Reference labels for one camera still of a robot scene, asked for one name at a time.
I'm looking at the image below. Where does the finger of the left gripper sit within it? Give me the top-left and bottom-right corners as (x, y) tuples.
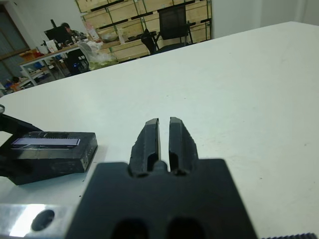
(0, 113), (43, 134)
(0, 148), (33, 179)

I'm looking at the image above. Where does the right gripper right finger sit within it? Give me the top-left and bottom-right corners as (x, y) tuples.
(168, 116), (200, 176)

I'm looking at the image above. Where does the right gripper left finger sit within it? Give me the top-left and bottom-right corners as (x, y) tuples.
(129, 118), (161, 177)

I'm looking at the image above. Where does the black printed box lid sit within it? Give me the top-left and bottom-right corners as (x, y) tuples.
(0, 131), (99, 186)

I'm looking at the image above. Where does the brown cardboard box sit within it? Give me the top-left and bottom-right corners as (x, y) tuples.
(19, 48), (40, 61)

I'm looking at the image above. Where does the white pink small carton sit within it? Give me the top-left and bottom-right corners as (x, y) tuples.
(46, 39), (57, 53)

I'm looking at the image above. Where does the black computer tower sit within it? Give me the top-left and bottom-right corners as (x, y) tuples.
(64, 49), (91, 76)

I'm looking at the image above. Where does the dark framed window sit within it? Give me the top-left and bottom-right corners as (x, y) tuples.
(0, 4), (30, 61)

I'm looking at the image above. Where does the yellow green plastic bag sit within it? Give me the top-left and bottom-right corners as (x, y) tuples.
(88, 58), (118, 71)

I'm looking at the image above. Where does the black computer monitor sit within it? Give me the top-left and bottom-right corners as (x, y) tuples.
(44, 26), (73, 48)

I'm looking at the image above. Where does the white plastic bag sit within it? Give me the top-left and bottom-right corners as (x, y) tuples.
(78, 41), (116, 65)

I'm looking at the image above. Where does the seated person dark hair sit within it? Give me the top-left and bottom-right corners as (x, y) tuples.
(60, 22), (87, 42)

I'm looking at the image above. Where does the white plastic container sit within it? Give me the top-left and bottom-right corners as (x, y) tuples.
(117, 27), (128, 45)

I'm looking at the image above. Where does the pink white tall carton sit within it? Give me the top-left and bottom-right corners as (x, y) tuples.
(84, 21), (100, 42)

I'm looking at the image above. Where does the black mesh office chair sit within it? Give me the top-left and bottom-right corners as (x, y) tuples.
(155, 5), (194, 54)

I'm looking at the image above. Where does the white frame wooden desk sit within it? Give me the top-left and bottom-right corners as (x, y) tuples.
(19, 41), (86, 87)

